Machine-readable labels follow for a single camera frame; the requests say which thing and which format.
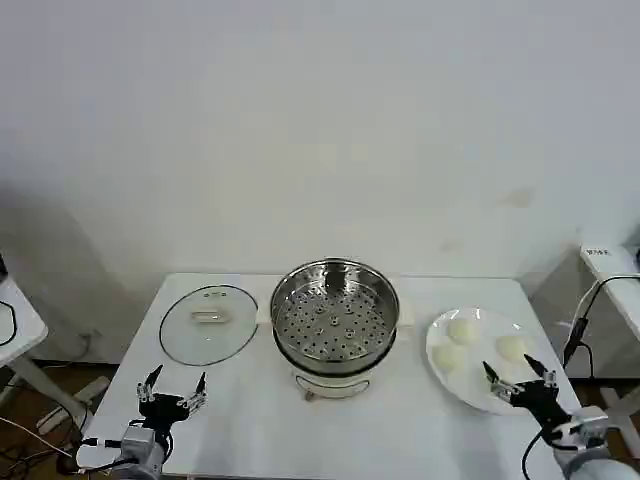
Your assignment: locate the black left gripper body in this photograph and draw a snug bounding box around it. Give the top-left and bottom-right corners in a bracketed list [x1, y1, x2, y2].
[138, 393, 190, 433]

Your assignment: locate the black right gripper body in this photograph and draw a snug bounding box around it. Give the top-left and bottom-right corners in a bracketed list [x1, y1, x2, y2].
[511, 379, 572, 442]

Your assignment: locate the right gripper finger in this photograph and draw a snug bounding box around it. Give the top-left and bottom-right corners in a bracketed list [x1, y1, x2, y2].
[523, 353, 559, 387]
[482, 361, 520, 403]

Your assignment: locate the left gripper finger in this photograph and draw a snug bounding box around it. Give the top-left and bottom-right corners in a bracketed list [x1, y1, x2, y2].
[135, 364, 165, 403]
[181, 371, 209, 411]

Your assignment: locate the white round plate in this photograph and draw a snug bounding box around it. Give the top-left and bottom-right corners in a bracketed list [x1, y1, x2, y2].
[425, 305, 551, 417]

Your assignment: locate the oval glass lid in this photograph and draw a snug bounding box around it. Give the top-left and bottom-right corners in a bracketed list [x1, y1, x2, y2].
[159, 284, 260, 367]

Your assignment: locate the white side table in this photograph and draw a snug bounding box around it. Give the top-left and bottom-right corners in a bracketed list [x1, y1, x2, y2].
[578, 243, 640, 445]

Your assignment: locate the white electric pot base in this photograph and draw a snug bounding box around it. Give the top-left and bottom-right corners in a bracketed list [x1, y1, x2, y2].
[254, 298, 417, 403]

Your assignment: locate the white side desk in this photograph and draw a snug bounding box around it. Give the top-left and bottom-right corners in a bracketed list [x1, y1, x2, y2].
[0, 276, 112, 437]

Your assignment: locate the perforated steel steamer basket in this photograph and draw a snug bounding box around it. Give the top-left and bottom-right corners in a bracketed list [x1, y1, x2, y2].
[269, 256, 402, 375]

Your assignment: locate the black cable with adapter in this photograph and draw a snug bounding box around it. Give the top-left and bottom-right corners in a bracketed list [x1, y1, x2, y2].
[562, 272, 640, 377]

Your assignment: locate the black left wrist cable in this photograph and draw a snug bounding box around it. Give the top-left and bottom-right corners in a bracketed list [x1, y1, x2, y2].
[73, 435, 174, 475]

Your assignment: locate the black floor cable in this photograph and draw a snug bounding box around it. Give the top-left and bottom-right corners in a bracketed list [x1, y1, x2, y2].
[0, 379, 95, 476]

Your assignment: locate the white floor cable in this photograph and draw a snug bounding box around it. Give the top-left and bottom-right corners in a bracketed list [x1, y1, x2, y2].
[0, 416, 75, 460]

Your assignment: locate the black cable on desk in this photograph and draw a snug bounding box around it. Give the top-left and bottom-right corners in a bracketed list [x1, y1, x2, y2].
[0, 298, 18, 348]

